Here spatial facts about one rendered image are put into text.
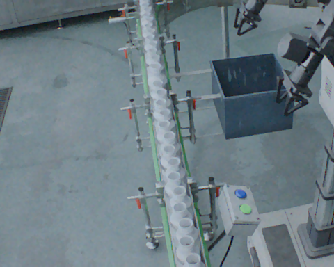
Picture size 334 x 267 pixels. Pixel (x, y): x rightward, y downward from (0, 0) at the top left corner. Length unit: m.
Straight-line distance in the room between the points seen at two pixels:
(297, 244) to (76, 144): 1.77
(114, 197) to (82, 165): 0.40
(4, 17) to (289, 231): 3.70
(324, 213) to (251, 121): 0.52
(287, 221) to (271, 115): 0.59
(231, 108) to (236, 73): 0.32
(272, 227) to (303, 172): 0.74
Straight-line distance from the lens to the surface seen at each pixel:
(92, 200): 2.96
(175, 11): 2.91
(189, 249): 1.18
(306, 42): 1.26
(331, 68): 1.64
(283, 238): 2.32
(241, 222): 1.28
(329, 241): 2.25
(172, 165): 1.37
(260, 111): 2.06
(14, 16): 5.01
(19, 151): 3.50
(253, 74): 2.31
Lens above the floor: 2.10
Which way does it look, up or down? 37 degrees down
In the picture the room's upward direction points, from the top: 4 degrees counter-clockwise
